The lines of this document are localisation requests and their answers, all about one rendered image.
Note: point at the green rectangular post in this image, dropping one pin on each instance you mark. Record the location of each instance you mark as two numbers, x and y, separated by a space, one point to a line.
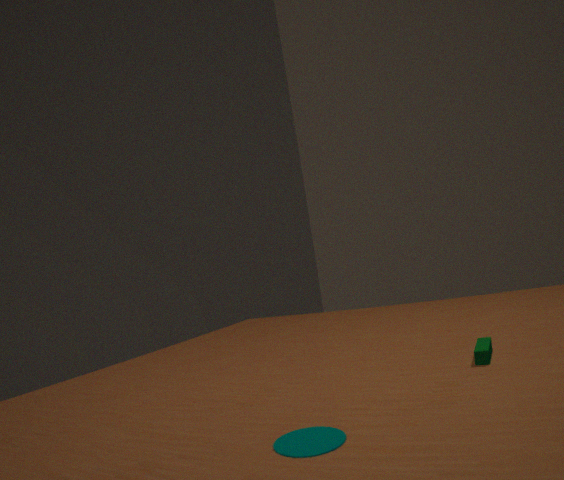
483 351

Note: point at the teal translucent circle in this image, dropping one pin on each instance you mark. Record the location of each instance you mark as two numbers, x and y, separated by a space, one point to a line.
309 442

